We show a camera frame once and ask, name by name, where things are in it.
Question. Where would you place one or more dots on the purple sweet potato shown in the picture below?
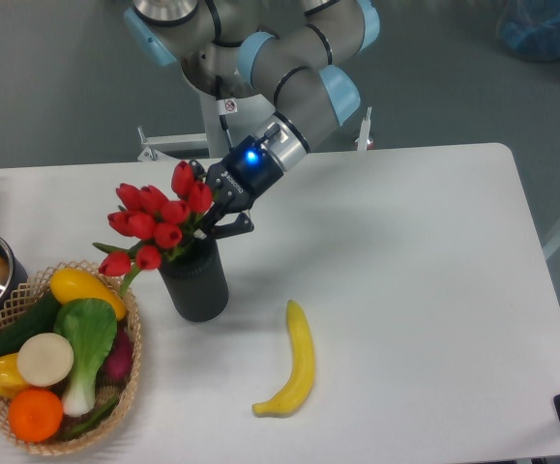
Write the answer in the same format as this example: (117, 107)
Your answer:
(118, 364)

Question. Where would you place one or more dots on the blue plastic bag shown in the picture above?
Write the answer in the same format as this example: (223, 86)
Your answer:
(531, 30)

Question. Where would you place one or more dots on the yellow banana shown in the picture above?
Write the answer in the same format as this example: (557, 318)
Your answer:
(294, 393)

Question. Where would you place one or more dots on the green chili pepper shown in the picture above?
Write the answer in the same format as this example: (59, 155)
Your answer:
(92, 421)

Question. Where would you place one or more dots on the dark green cucumber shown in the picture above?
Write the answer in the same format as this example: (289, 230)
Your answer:
(38, 319)

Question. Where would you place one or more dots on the yellow squash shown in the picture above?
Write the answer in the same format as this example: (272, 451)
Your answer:
(70, 284)

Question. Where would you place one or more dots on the yellow bell pepper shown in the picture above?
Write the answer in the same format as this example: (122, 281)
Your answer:
(11, 381)

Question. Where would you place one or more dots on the red tulip bouquet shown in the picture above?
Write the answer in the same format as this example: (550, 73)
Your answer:
(163, 227)

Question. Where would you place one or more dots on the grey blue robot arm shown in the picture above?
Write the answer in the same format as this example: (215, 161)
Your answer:
(171, 31)

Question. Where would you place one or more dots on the woven wicker basket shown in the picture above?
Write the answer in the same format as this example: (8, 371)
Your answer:
(24, 297)

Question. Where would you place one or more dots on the dark grey ribbed vase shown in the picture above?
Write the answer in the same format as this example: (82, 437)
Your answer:
(196, 282)

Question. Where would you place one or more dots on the orange fruit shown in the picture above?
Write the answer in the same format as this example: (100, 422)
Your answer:
(35, 415)

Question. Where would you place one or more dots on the green bok choy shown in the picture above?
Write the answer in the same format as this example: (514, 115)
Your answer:
(90, 326)

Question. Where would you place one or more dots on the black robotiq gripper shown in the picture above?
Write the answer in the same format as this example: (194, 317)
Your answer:
(236, 181)

